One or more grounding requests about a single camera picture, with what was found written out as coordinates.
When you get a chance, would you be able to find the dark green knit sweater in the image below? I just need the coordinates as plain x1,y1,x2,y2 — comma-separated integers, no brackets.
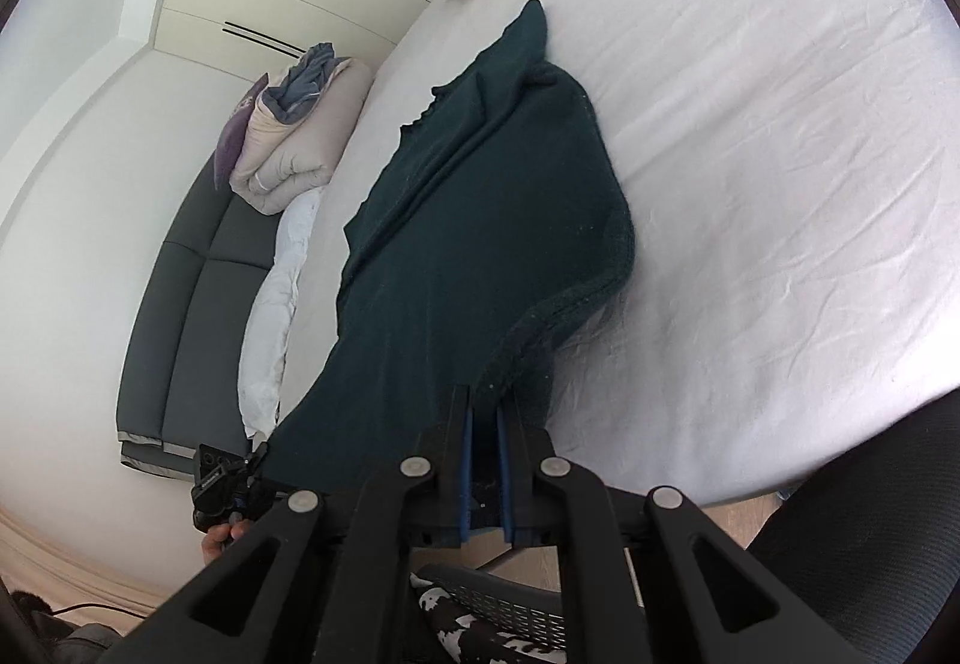
263,1,635,492

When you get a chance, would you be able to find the person's left hand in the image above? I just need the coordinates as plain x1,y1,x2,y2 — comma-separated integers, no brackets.
200,519,252,565

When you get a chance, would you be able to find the dark grey sofa bench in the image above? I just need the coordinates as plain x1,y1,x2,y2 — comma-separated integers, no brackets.
116,164,278,480

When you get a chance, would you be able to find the white crumpled blanket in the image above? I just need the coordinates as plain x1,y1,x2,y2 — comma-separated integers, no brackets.
238,187,325,446

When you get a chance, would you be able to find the folded beige duvet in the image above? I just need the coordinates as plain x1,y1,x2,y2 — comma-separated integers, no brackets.
228,58,373,215

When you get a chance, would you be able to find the purple pillow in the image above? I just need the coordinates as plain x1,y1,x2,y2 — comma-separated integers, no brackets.
213,73,268,190

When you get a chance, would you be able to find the black mesh office chair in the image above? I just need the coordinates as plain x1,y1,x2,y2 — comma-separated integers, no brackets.
409,394,958,662

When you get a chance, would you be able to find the blue grey crumpled garment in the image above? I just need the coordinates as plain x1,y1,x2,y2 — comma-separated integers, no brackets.
260,42,348,127

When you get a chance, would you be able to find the white bed sheet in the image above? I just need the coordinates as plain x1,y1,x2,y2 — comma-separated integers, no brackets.
280,0,958,505

